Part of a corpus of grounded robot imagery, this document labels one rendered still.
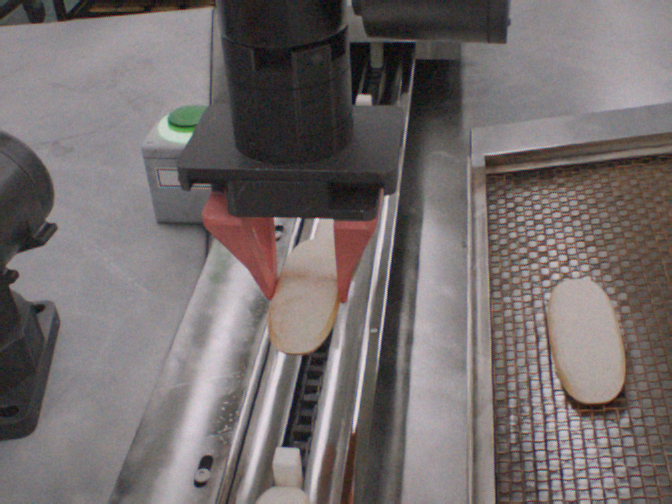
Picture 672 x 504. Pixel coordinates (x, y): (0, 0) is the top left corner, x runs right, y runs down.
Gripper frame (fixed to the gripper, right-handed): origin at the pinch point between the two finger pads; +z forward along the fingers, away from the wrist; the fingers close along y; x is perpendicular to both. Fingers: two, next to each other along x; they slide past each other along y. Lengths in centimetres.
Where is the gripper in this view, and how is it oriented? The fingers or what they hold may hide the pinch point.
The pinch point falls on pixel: (307, 283)
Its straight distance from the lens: 46.0
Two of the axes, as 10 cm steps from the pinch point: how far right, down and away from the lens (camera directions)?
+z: 0.5, 8.0, 6.0
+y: 9.9, 0.4, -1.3
